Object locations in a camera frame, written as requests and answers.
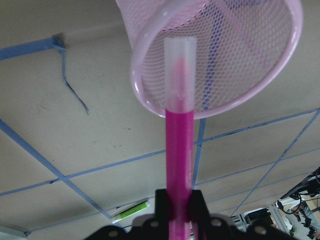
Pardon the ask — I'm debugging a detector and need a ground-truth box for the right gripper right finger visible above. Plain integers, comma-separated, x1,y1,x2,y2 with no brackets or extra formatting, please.
189,190,295,240

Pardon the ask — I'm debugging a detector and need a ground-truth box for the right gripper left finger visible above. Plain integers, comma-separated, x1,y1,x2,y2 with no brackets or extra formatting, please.
87,189,171,240

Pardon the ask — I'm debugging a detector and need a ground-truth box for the pink highlighter pen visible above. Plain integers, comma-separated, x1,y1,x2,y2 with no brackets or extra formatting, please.
164,36,197,240

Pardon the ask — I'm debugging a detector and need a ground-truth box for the pink mesh cup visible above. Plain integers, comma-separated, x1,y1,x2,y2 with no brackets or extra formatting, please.
117,0,303,119

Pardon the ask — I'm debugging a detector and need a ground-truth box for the green highlighter pen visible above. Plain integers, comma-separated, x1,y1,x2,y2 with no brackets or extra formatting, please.
111,200,150,224

